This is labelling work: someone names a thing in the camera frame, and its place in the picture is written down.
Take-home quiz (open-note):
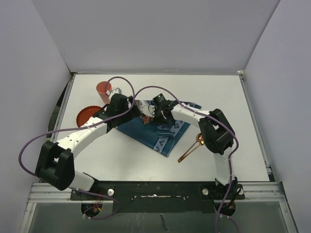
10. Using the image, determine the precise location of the copper fork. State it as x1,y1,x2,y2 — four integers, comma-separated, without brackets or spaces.
177,142,205,163

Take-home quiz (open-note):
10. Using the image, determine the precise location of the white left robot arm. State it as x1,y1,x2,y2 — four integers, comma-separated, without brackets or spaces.
35,93,140,200

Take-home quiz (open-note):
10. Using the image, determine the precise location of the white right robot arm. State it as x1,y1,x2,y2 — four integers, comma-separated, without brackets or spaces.
140,94,236,199

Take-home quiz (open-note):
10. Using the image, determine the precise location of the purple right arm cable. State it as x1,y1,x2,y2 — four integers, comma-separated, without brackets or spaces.
135,86,241,233

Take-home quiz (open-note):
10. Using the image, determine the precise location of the pink plastic cup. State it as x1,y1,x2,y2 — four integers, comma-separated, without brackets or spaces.
96,81,112,104

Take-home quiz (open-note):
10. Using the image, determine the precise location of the aluminium front rail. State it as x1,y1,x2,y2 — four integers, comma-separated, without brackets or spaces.
26,181,286,203

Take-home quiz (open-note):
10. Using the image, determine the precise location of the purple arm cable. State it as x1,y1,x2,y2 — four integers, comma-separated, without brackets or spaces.
135,86,241,233
18,76,136,220

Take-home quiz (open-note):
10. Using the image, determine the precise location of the blue patterned placemat cloth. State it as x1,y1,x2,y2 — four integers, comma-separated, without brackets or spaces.
117,100,190,157

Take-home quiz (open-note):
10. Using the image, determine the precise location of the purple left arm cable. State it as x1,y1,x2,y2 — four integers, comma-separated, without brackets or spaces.
18,76,136,220

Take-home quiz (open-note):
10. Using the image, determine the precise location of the red round plate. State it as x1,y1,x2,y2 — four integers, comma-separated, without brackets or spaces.
76,104,109,128

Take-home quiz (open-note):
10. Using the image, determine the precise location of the copper spoon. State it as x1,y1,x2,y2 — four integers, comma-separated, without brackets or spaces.
177,133,205,163

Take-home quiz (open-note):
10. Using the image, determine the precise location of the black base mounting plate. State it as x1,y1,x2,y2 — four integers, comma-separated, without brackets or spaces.
70,181,245,215

